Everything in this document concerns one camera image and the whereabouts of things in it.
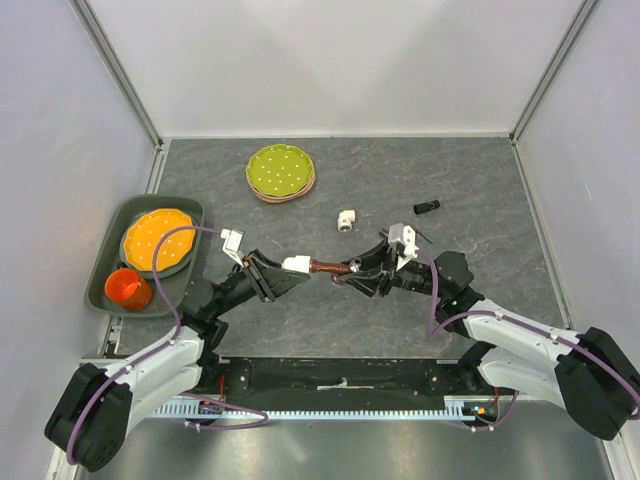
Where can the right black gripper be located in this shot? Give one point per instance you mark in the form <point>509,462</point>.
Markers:
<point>374,259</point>

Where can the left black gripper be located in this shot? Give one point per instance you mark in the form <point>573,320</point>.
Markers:
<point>278,280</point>

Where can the white elbow pipe fitting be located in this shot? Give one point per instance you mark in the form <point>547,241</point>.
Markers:
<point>298,263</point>

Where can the second white elbow fitting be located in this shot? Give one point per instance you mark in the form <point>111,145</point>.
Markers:
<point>346,220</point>

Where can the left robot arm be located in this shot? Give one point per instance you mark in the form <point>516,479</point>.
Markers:
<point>102,405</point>

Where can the bronze metal faucet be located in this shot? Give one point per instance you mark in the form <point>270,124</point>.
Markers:
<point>423,236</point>

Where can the brown wooden plate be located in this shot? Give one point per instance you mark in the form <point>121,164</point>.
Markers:
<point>280,201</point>

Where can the pink plate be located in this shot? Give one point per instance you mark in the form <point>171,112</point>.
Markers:
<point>305,192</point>

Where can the black cylindrical pipe piece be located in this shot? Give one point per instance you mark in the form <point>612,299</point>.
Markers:
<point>426,207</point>

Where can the dark green plate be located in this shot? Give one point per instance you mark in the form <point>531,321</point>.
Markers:
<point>165,274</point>

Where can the dark green tray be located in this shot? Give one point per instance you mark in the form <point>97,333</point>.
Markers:
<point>107,260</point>

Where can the green dotted plate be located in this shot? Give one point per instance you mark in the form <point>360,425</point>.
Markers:
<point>279,170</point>

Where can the orange dotted plate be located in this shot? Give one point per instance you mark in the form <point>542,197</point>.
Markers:
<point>164,234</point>

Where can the orange plastic cup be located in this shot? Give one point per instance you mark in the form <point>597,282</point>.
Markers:
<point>128,289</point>

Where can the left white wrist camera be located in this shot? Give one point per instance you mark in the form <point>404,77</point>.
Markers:
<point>232,240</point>

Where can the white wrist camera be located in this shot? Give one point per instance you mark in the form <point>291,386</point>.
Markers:
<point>403,239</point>
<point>232,240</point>

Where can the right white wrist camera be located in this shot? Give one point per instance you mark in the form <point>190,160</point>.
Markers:
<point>403,239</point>

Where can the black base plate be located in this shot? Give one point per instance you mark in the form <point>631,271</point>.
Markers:
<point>280,384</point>

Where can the slotted cable duct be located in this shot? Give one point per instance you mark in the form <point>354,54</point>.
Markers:
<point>193,409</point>

